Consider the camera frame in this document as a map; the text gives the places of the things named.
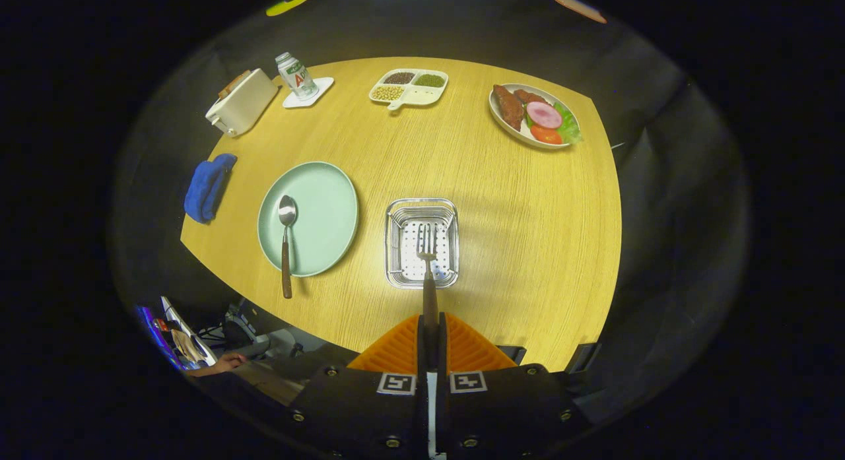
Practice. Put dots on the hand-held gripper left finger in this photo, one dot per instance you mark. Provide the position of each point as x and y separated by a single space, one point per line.
420 354

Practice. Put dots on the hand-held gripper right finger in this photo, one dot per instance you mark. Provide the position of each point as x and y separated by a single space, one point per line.
443 351

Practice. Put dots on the light green plate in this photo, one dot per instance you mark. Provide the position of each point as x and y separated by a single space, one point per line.
323 209

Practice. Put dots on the grey chair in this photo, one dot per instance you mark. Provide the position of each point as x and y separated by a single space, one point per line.
244 331

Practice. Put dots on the open laptop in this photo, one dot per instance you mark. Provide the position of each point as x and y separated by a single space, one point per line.
191 341

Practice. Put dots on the white food plate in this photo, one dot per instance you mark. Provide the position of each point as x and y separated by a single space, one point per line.
521 133

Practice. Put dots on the red tomato slice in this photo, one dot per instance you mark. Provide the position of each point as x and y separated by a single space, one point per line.
546 135

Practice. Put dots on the large brown sausage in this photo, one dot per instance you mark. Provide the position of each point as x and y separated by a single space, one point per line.
509 107

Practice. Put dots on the white divided dish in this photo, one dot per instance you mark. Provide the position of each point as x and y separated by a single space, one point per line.
422 97

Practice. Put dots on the pink ham slice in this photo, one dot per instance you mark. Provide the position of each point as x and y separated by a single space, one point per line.
544 115

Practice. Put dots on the green lettuce leaf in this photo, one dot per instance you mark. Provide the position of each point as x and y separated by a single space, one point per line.
570 127

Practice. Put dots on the bright coloured screen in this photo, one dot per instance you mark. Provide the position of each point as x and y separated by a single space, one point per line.
158 338

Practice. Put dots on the yellow beans heap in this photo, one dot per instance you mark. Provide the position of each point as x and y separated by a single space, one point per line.
387 92

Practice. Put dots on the small brown sausage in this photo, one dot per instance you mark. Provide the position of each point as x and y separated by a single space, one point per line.
530 96

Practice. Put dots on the blue folded towel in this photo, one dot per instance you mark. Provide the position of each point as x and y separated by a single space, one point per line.
208 186

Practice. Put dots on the green beans heap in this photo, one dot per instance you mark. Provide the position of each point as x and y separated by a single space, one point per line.
430 80

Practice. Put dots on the black backdrop cloth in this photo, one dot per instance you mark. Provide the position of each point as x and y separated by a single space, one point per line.
660 183

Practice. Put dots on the dark brown beans heap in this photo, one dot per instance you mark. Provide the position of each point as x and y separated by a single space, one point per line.
399 78

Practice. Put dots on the white square coaster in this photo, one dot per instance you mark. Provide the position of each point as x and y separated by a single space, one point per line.
323 87

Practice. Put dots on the small white drink bottle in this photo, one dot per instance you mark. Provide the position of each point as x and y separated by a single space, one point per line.
297 77

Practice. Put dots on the white toaster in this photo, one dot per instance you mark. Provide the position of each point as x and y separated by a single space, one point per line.
244 107

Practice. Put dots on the brown toast slice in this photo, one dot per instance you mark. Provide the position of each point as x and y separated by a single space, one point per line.
241 78
231 89

